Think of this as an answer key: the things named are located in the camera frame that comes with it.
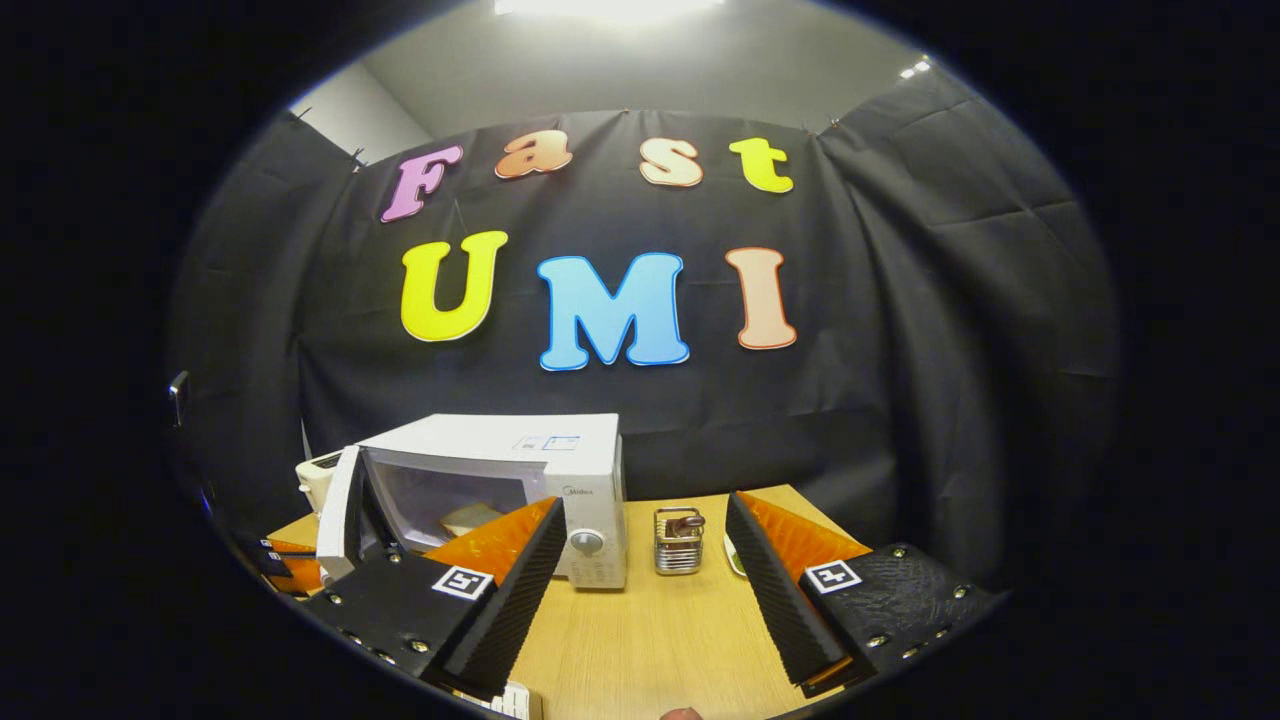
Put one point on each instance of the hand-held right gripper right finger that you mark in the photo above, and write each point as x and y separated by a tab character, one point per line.
775	600

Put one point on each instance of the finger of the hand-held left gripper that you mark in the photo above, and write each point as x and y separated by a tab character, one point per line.
295	568

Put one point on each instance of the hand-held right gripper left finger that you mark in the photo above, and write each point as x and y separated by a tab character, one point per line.
515	600

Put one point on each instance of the sandwich with green lettuce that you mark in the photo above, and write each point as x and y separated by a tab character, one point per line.
470	520

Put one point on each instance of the white microwave oven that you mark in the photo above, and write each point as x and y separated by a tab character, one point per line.
480	440

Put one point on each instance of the white divided dish with grains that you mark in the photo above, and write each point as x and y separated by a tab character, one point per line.
733	558

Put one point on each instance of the white toaster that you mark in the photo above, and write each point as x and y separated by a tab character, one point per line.
315	480

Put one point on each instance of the black backdrop cloth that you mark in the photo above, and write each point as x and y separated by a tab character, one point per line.
900	350

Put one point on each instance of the small ceiling light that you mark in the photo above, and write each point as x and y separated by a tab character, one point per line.
915	69

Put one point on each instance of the large ceiling light panel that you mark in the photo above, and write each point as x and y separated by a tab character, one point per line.
610	8

